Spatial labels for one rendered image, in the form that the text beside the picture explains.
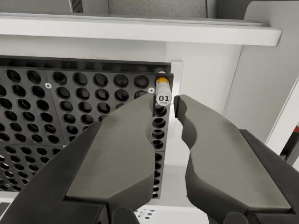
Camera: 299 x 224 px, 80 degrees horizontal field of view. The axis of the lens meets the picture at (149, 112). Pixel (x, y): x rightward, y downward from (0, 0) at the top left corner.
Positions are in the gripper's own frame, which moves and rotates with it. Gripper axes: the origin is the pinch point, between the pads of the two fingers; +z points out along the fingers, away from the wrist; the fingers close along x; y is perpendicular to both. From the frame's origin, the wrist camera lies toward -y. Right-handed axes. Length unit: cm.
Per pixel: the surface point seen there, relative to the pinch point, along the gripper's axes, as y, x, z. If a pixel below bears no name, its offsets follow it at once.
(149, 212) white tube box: 39.7, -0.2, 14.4
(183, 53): -0.5, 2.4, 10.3
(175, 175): 20.0, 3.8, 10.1
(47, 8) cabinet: -3.5, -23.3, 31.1
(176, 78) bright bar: 2.1, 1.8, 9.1
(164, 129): 5.5, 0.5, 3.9
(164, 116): 4.0, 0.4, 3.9
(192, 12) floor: -1, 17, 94
